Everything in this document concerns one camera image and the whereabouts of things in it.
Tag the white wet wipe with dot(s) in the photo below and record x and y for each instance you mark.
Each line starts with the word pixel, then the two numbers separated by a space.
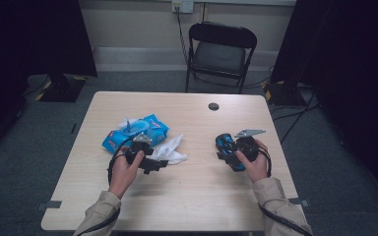
pixel 124 123
pixel 169 152

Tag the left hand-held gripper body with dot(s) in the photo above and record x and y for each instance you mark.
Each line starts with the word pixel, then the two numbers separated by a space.
pixel 141 147

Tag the black folding chair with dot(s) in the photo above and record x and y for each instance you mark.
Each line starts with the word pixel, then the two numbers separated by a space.
pixel 220 57

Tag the blue wet wipes pack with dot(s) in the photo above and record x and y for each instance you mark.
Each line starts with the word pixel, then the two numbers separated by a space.
pixel 156 129

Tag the blue toy car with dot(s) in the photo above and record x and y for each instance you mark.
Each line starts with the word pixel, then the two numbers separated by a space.
pixel 224 144

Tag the white wall outlet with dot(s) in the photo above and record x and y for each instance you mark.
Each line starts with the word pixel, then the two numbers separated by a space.
pixel 183 6

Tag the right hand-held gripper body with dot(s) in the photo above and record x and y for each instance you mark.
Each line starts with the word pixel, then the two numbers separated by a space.
pixel 249 147

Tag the grey tape strip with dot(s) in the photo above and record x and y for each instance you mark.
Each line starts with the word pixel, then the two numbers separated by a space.
pixel 50 205
pixel 300 202

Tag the black curtain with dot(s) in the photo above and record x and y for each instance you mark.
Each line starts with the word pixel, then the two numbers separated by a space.
pixel 29 36
pixel 351 49

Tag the black table grommet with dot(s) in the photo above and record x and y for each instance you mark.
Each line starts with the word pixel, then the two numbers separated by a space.
pixel 213 106

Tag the person's left hand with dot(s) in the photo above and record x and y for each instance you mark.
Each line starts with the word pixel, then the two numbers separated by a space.
pixel 123 177

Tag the person's right hand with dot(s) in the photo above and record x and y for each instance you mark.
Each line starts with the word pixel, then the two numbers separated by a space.
pixel 259 167

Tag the black stand base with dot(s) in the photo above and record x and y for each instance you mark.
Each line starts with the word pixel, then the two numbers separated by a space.
pixel 62 90
pixel 282 95

